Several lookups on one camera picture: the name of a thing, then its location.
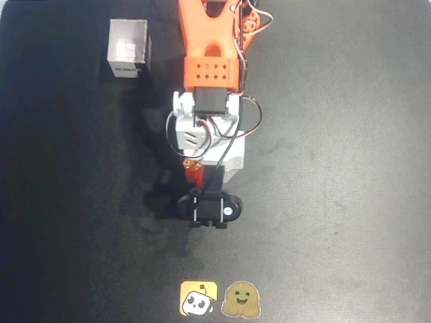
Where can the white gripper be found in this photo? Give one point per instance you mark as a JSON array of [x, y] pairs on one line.
[[231, 161]]

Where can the red cube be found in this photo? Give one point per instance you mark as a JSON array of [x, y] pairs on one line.
[[195, 176]]

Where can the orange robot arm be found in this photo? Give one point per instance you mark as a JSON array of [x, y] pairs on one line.
[[208, 40]]

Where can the black table mat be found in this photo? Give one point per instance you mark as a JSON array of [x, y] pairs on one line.
[[320, 168]]

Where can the yellow robot sticker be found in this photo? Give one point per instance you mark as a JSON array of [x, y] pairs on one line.
[[198, 298]]

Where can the hugging face sticker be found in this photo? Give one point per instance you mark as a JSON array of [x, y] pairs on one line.
[[240, 298]]

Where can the white open cardboard box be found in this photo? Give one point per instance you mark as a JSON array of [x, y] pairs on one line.
[[126, 47]]

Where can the black gripper-mounted camera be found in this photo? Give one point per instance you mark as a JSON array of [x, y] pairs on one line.
[[208, 208]]

